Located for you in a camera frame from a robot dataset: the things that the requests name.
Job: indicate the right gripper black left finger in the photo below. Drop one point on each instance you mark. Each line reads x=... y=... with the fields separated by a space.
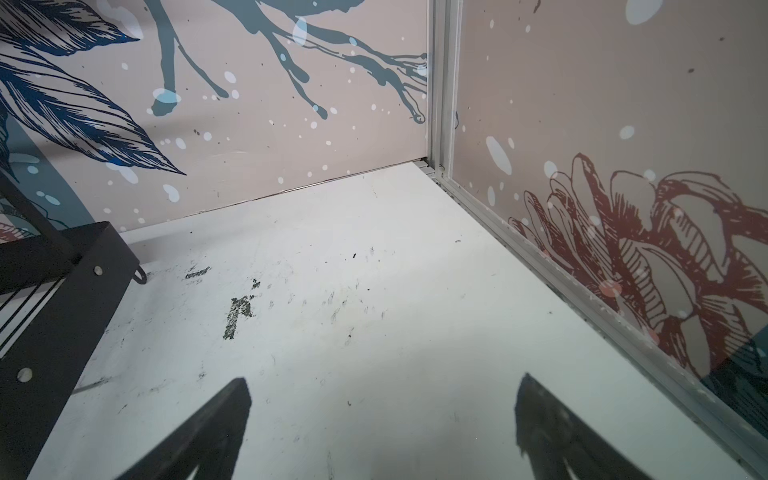
x=206 y=445

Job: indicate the black wire dish rack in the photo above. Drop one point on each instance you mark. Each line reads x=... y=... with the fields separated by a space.
x=59 y=292

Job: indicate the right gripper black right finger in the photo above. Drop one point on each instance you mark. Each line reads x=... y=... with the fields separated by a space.
x=559 y=445

